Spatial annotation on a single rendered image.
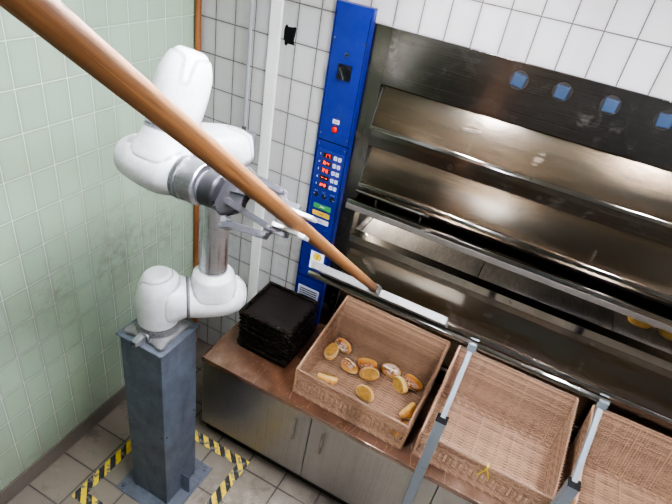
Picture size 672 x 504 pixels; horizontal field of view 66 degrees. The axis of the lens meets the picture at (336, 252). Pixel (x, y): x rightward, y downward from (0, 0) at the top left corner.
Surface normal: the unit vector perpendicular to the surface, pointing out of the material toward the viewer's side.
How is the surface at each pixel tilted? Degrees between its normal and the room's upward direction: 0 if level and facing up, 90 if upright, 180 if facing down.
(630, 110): 90
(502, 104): 90
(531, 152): 70
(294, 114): 90
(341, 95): 90
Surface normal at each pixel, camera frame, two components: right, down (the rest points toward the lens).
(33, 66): 0.88, 0.37
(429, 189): -0.36, 0.14
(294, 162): -0.44, 0.44
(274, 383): 0.16, -0.82
